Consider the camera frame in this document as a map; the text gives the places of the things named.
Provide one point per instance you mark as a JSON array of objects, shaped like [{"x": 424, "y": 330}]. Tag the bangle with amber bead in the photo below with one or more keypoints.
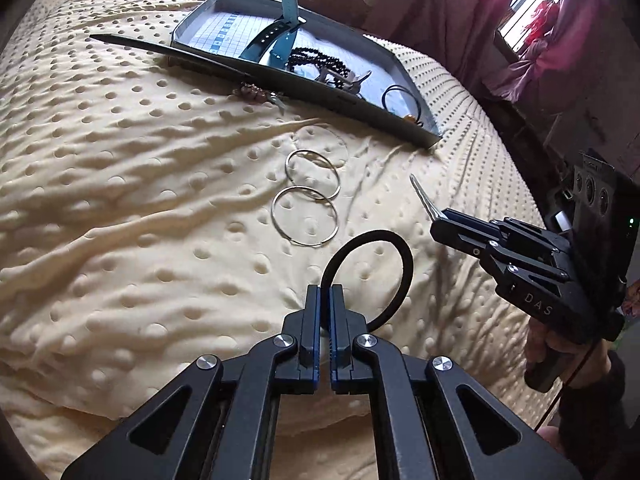
[{"x": 402, "y": 102}]

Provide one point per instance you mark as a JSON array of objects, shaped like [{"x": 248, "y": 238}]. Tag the small brown brooch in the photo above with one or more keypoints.
[{"x": 254, "y": 94}]

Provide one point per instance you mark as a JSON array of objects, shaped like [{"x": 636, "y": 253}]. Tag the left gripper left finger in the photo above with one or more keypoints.
[{"x": 217, "y": 418}]

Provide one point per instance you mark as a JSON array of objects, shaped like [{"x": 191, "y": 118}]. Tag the silver hair pin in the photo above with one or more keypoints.
[{"x": 431, "y": 209}]

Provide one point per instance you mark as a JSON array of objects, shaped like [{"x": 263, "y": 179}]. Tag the pink curtain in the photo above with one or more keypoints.
[{"x": 554, "y": 70}]

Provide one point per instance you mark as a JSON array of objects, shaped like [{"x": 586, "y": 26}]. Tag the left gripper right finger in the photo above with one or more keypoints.
[{"x": 431, "y": 419}]

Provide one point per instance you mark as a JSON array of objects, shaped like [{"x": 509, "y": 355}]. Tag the grey shallow tray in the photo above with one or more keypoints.
[{"x": 285, "y": 46}]

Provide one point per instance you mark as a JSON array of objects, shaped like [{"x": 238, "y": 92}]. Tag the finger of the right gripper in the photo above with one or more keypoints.
[
  {"x": 456, "y": 223},
  {"x": 468, "y": 245}
]

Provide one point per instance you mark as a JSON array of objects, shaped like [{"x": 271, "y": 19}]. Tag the person's right hand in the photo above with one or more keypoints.
[{"x": 593, "y": 382}]

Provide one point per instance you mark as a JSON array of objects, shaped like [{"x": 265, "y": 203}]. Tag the right side window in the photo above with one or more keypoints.
[{"x": 525, "y": 22}]

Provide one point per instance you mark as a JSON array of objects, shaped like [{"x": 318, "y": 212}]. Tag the cream dotted bedspread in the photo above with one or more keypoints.
[{"x": 148, "y": 216}]

